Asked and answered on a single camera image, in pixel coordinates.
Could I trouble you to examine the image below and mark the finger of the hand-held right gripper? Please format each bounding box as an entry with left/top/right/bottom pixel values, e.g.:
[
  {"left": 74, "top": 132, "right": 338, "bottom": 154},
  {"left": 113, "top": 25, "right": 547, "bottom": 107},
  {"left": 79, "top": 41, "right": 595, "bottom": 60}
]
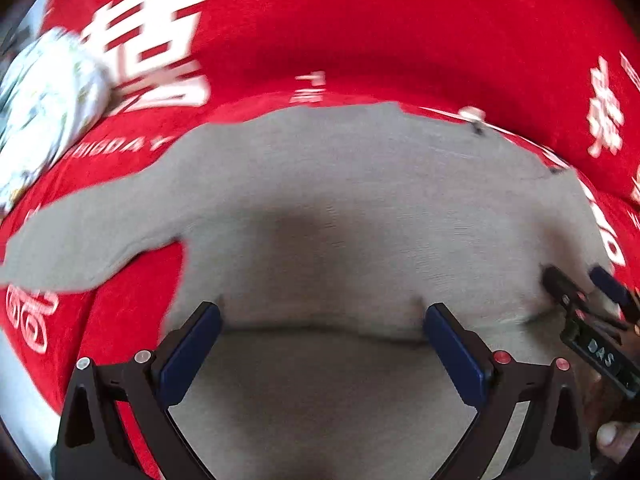
[
  {"left": 588, "top": 266, "right": 640, "bottom": 323},
  {"left": 542, "top": 264, "right": 591, "bottom": 313}
]

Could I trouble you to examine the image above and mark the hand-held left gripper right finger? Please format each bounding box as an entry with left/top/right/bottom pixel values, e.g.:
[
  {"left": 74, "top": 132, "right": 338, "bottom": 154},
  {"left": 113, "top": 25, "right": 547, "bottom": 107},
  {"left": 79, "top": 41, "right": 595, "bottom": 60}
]
[{"left": 422, "top": 302, "right": 594, "bottom": 480}]

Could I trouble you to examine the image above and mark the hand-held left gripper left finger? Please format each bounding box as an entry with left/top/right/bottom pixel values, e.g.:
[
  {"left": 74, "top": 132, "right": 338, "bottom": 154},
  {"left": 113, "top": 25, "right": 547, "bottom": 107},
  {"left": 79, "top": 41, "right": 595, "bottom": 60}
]
[{"left": 51, "top": 301, "right": 223, "bottom": 480}]

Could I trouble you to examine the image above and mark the grey knit sweater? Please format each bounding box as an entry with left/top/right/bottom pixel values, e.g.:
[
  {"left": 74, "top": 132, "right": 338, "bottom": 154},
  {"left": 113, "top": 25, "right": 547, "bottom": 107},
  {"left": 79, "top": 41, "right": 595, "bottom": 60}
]
[{"left": 0, "top": 101, "right": 613, "bottom": 480}]

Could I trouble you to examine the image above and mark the person's right hand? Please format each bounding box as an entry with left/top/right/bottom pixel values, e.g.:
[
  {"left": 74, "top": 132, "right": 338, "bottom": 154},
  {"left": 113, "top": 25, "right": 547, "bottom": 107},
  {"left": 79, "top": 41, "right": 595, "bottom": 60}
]
[{"left": 582, "top": 377, "right": 640, "bottom": 466}]

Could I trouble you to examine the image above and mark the white floral cloth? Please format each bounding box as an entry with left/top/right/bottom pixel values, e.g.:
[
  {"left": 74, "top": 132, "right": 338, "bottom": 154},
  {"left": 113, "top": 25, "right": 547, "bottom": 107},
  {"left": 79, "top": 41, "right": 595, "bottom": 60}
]
[{"left": 0, "top": 27, "right": 113, "bottom": 217}]

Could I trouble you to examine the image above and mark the red printed blanket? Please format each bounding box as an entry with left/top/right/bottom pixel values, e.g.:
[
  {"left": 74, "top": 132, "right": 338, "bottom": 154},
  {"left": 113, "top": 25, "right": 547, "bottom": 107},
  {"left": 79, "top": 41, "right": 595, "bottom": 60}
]
[{"left": 0, "top": 0, "right": 640, "bottom": 480}]

